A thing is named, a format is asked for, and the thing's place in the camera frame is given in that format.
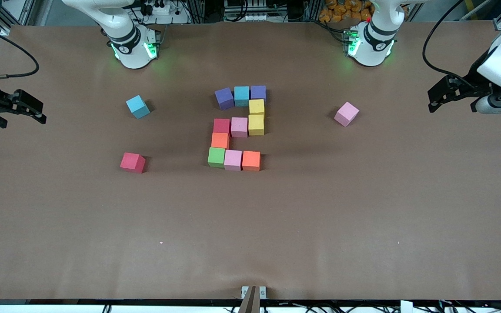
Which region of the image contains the dusky pink foam cube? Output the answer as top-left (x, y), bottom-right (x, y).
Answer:
top-left (334, 102), bottom-right (360, 127)

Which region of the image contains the orange foam cube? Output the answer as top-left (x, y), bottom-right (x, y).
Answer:
top-left (242, 150), bottom-right (261, 172)
top-left (211, 132), bottom-right (230, 150)

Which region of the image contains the green foam cube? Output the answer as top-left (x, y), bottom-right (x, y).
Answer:
top-left (207, 147), bottom-right (226, 168)

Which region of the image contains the blue foam cube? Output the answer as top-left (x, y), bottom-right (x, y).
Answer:
top-left (234, 86), bottom-right (251, 107)
top-left (126, 95), bottom-right (151, 120)

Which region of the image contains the notched pink foam cube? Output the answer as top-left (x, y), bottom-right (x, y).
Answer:
top-left (231, 117), bottom-right (249, 138)

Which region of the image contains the light pink foam cube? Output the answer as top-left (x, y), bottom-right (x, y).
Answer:
top-left (224, 150), bottom-right (243, 171)

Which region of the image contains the bag of orange items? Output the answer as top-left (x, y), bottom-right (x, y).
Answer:
top-left (319, 0), bottom-right (372, 23)

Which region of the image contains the white power strip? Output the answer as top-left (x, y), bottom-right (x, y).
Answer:
top-left (140, 0), bottom-right (190, 24)

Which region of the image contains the white electrical box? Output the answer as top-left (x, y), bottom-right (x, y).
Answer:
top-left (224, 0), bottom-right (279, 22)

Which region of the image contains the table cover sheet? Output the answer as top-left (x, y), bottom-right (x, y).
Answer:
top-left (0, 21), bottom-right (501, 301)

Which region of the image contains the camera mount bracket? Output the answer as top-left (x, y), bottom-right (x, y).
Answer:
top-left (238, 285), bottom-right (267, 313)

